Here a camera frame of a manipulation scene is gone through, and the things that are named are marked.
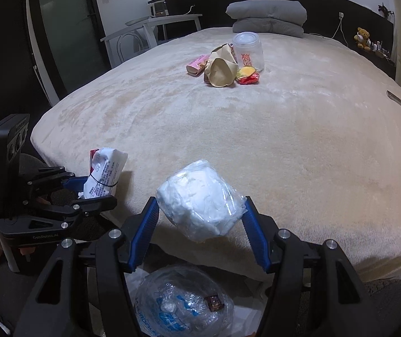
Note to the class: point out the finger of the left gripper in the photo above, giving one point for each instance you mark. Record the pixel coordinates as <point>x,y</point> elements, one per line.
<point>67,210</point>
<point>51,179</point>

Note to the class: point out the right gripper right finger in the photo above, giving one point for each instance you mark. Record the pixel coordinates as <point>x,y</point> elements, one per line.
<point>338,302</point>

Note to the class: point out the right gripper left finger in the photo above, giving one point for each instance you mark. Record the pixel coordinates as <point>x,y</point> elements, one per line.
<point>58,303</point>

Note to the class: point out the white wet wipes pack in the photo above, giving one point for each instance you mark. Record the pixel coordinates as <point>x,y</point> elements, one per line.
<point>106,165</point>

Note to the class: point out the large white tissue ball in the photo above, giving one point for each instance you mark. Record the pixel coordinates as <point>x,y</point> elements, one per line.
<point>200,203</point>

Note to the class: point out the small white tissue ball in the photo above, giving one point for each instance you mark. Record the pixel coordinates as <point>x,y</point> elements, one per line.
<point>168,306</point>

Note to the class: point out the pink cake box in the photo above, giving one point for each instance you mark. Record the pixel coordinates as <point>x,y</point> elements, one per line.
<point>197,66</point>

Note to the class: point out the brown paper bag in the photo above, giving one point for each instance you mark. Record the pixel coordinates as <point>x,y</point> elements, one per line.
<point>221,68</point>

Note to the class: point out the yellow red snack packet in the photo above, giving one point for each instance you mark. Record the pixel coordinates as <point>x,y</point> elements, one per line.
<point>247,75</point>

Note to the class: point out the clear plastic jar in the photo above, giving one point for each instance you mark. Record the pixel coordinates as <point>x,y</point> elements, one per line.
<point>248,50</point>

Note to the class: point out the dark brown snack wrapper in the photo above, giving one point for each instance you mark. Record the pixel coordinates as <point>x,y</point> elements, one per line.
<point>214,303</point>

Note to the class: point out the clear plastic trash bag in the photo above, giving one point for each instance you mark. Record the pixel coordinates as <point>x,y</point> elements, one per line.
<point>188,285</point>

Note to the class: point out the beige plush bed blanket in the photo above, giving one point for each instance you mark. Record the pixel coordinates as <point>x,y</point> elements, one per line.
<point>316,142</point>

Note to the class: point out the white metal chair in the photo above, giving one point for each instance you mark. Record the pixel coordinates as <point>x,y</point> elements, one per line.
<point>129,45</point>

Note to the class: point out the dark glass door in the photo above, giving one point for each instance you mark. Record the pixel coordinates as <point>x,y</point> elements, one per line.
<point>68,33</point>

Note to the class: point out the white bedside table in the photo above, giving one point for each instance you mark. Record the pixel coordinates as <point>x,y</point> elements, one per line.
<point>147,24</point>

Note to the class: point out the lower grey pillow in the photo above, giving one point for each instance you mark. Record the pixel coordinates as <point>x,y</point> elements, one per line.
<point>267,25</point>

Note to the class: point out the grey pillow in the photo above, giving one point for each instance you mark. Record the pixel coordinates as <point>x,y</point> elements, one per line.
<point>285,10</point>
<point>267,25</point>

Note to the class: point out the brown teddy bear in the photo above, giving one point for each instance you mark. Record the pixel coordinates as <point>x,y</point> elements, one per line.
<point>362,39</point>

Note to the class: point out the black headboard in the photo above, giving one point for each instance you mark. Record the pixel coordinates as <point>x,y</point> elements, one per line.
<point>337,19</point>

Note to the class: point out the upper grey pillow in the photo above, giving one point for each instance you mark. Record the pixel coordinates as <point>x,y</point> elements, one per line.
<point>285,10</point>

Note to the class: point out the small dark plant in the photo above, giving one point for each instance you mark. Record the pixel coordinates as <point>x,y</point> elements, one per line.
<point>386,13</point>

